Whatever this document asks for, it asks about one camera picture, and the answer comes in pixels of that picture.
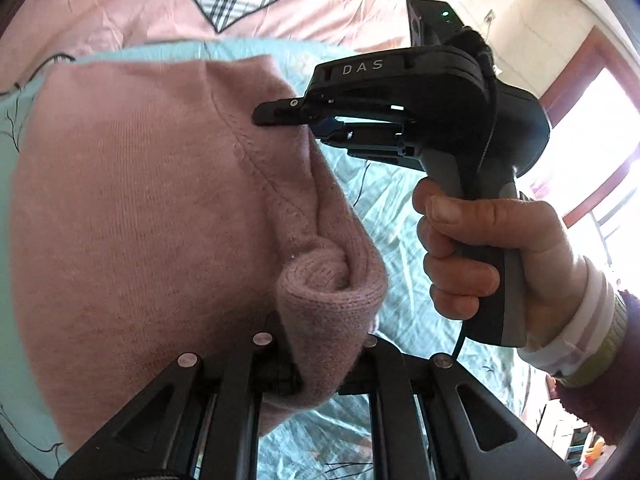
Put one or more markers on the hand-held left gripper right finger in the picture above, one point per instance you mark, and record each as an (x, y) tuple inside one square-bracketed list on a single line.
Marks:
[(395, 410)]

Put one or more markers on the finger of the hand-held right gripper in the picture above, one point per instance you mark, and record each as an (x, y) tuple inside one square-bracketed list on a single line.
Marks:
[(327, 127), (280, 111)]

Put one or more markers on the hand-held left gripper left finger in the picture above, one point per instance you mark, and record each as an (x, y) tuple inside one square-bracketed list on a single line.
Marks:
[(245, 385)]

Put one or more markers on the pink knitted sweater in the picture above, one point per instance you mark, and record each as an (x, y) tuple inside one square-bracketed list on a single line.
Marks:
[(150, 210)]

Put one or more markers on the person's right forearm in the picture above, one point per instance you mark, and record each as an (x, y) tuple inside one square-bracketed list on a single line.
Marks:
[(600, 335)]

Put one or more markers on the person's right hand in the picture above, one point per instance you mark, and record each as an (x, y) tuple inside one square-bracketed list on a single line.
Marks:
[(535, 240)]

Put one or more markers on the teal floral bed sheet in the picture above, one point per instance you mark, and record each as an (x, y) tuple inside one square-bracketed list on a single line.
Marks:
[(390, 200)]

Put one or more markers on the pink quilt with plaid hearts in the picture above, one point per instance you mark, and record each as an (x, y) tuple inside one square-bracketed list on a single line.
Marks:
[(125, 0)]

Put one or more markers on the red window frame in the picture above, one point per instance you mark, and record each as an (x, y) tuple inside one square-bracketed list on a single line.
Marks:
[(575, 70)]

